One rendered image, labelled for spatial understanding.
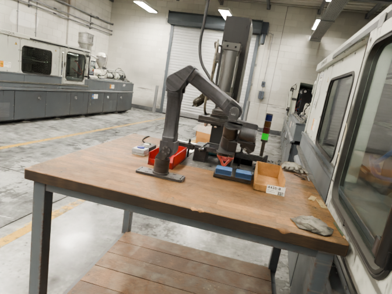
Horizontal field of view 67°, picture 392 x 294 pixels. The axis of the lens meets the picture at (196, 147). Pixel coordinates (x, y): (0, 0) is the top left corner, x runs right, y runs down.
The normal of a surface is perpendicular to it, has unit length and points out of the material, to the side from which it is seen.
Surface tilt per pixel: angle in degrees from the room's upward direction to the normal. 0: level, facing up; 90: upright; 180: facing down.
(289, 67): 90
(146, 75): 90
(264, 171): 90
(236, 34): 90
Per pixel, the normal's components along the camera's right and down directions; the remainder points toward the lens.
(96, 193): -0.21, 0.17
